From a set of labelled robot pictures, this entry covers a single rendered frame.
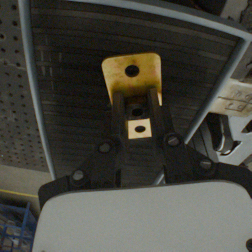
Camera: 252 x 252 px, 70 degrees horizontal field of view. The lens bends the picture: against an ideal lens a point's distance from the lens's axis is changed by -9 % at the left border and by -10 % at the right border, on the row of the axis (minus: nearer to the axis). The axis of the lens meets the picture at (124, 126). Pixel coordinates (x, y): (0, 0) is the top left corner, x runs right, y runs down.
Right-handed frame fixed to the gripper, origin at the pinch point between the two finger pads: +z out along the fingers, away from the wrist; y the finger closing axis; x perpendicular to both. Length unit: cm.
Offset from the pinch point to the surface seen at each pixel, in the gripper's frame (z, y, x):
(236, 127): 18.4, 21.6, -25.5
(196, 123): 1.9, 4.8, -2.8
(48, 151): 2.0, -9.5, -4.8
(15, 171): 118, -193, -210
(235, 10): 11.1, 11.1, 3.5
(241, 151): 18.4, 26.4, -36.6
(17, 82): 48, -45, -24
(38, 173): 118, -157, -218
